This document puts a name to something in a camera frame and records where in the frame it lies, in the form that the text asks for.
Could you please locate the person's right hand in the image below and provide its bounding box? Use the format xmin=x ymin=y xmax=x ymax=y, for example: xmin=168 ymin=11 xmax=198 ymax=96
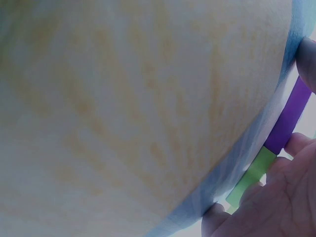
xmin=200 ymin=36 xmax=316 ymax=237

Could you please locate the green bar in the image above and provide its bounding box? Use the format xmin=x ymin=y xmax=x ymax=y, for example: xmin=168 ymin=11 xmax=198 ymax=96
xmin=226 ymin=145 xmax=277 ymax=214

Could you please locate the purple bar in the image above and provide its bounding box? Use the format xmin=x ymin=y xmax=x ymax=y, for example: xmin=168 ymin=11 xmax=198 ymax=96
xmin=264 ymin=76 xmax=312 ymax=156

